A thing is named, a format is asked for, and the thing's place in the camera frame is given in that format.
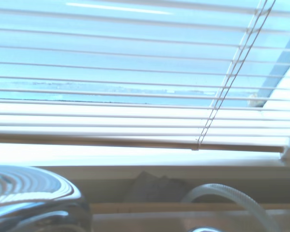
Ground chrome faucet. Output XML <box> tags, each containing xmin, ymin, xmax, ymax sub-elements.
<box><xmin>0</xmin><ymin>165</ymin><xmax>91</xmax><ymax>232</ymax></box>

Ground white window blind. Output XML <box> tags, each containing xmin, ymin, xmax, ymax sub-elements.
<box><xmin>0</xmin><ymin>0</ymin><xmax>290</xmax><ymax>154</ymax></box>

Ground clear plastic hose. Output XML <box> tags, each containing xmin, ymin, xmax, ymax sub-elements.
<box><xmin>181</xmin><ymin>183</ymin><xmax>280</xmax><ymax>232</ymax></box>

